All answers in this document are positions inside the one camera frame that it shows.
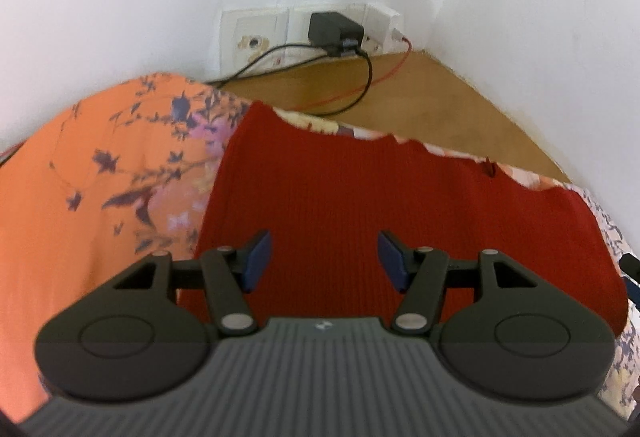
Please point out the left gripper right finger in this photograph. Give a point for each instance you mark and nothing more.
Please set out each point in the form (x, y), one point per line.
(496, 325)

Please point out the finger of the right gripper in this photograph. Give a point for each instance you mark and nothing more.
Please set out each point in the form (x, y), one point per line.
(630, 266)

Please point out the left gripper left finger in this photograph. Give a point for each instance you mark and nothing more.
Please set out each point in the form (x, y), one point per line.
(151, 327)

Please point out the red knit cardigan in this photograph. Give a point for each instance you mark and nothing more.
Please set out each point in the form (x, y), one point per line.
(325, 198)

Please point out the floral orange bedsheet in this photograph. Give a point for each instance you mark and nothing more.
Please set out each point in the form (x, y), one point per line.
(130, 170)

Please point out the black power adapter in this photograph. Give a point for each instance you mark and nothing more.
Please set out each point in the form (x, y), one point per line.
(335, 33)

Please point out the white wall socket panel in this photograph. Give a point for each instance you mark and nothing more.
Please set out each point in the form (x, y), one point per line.
(248, 33)

